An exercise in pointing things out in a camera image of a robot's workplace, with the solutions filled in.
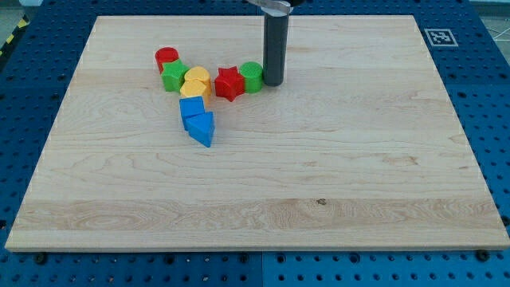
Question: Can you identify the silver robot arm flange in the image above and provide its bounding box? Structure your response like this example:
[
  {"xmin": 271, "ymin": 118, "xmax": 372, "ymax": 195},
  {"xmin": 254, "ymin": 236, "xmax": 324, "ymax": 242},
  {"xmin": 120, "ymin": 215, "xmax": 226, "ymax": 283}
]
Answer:
[{"xmin": 246, "ymin": 0, "xmax": 304, "ymax": 17}]

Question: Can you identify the red star block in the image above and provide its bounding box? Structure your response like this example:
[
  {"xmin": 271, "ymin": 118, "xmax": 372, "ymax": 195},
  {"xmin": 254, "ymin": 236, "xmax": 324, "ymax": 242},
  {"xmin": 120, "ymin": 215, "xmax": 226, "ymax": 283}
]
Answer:
[{"xmin": 214, "ymin": 66, "xmax": 245, "ymax": 102}]

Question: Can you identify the green star block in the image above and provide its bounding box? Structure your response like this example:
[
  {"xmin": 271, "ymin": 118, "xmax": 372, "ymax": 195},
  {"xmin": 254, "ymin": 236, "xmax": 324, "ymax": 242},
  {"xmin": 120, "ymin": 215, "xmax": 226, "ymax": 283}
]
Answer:
[{"xmin": 161, "ymin": 59, "xmax": 190, "ymax": 92}]

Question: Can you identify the blue triangle block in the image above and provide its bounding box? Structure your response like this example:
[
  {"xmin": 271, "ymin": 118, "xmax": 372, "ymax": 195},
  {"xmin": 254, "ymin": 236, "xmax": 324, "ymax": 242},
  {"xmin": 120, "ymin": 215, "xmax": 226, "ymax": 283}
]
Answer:
[{"xmin": 186, "ymin": 112, "xmax": 215, "ymax": 147}]

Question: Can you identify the green cylinder block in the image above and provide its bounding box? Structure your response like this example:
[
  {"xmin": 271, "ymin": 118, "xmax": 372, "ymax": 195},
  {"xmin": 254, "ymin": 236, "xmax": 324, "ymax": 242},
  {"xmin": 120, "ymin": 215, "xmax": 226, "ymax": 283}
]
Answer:
[{"xmin": 239, "ymin": 61, "xmax": 263, "ymax": 93}]

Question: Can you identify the blue cube block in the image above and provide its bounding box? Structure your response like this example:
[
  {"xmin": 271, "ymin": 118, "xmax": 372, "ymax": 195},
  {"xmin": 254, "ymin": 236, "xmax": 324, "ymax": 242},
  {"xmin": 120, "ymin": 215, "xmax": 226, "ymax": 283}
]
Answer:
[{"xmin": 179, "ymin": 96, "xmax": 206, "ymax": 131}]

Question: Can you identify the yellow pentagon block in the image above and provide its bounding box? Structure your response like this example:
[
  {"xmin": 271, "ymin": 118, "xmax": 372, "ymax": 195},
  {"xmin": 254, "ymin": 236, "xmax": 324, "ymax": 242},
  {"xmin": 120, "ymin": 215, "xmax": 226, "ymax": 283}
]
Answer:
[{"xmin": 180, "ymin": 80, "xmax": 211, "ymax": 106}]

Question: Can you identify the yellow cylinder block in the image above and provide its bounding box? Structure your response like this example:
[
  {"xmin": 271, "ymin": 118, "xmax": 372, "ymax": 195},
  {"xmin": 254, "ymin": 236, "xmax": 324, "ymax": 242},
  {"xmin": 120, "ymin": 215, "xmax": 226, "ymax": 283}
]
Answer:
[{"xmin": 184, "ymin": 66, "xmax": 211, "ymax": 90}]

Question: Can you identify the light wooden board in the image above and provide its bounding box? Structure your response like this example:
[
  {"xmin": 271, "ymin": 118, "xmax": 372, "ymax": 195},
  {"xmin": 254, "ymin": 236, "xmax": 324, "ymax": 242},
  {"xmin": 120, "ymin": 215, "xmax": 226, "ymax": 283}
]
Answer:
[{"xmin": 6, "ymin": 15, "xmax": 509, "ymax": 253}]

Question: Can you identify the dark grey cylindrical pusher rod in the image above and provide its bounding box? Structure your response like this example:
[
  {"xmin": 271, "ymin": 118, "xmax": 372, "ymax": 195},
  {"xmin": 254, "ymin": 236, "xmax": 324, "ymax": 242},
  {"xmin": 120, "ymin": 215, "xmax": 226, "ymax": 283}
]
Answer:
[{"xmin": 263, "ymin": 13, "xmax": 289, "ymax": 87}]

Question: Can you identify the red cylinder block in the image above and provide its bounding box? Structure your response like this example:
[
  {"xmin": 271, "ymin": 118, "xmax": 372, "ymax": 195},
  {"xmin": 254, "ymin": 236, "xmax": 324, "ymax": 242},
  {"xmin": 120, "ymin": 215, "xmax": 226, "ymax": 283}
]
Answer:
[{"xmin": 155, "ymin": 46, "xmax": 179, "ymax": 73}]

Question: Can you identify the white fiducial marker tag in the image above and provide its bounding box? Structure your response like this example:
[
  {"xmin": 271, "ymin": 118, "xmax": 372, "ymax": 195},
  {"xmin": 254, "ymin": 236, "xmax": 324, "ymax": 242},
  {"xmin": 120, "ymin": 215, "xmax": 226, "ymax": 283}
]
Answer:
[{"xmin": 424, "ymin": 28, "xmax": 458, "ymax": 47}]

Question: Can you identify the black bolt left front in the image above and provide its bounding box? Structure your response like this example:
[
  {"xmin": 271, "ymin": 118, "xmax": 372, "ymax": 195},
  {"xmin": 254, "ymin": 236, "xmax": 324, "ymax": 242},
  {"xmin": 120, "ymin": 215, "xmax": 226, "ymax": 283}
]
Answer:
[{"xmin": 33, "ymin": 252, "xmax": 48, "ymax": 265}]

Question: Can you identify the black bolt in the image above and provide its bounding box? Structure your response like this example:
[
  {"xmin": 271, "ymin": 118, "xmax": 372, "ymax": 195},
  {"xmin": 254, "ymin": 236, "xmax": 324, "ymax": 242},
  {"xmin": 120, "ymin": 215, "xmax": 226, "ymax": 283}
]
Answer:
[
  {"xmin": 475, "ymin": 250, "xmax": 490, "ymax": 262},
  {"xmin": 33, "ymin": 252, "xmax": 48, "ymax": 265}
]

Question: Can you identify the black bolt right front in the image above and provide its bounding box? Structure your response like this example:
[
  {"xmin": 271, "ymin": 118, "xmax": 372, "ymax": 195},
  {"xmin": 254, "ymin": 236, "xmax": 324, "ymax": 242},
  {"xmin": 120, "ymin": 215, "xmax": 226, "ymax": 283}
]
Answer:
[{"xmin": 475, "ymin": 250, "xmax": 490, "ymax": 262}]

